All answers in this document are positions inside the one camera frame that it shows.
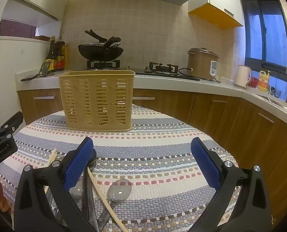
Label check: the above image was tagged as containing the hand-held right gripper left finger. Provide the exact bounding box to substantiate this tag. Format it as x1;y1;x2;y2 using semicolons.
14;137;98;232

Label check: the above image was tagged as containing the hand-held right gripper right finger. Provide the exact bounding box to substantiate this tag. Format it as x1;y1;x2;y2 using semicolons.
189;137;274;232

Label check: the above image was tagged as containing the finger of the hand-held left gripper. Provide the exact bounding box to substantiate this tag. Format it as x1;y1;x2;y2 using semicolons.
0;112;24;142

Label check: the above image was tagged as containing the large metal spoon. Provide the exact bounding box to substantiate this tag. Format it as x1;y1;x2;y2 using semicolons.
96;179;132;231

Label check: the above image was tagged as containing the yellow plastic basket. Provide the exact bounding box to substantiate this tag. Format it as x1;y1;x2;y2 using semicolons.
59;70;136;132

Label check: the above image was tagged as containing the wooden chopstick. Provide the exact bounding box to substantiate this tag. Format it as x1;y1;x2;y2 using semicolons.
45;148;57;194
87;168;129;232

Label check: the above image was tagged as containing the striped woven tablecloth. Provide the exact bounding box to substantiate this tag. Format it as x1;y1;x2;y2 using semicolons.
0;104;239;232

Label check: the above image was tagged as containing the steel sink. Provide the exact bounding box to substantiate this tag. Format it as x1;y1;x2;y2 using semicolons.
253;93;287;107

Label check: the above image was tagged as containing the white kitchen countertop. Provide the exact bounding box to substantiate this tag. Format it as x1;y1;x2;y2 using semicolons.
16;68;287;133

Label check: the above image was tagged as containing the red container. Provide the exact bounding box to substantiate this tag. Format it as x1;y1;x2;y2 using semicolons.
247;77;259;89

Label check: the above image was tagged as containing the white electric kettle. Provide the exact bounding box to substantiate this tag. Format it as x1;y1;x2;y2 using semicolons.
235;65;253;89

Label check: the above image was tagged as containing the yellow detergent bottle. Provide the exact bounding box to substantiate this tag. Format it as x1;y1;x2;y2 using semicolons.
258;70;271;92

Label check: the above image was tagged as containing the brown rice cooker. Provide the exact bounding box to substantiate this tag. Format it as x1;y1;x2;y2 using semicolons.
187;48;219;80

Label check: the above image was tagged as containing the black gas stove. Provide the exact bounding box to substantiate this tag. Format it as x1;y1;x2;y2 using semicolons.
87;60;200;81

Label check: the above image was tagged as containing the black wok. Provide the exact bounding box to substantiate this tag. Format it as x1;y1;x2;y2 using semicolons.
78;43;125;61

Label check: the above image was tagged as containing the dark framed window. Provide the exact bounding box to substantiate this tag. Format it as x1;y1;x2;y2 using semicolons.
240;0;287;73

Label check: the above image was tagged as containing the black power cable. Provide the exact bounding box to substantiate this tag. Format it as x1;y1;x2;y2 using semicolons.
178;68;221;83

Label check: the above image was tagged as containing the white open wall shelf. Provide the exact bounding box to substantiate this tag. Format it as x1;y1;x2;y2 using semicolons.
0;0;67;42

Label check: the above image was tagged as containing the black handled wok lid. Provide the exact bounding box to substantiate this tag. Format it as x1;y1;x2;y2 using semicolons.
85;29;121;48

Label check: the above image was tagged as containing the white and yellow wall cabinet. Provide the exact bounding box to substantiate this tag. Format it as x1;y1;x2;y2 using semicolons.
187;0;244;30

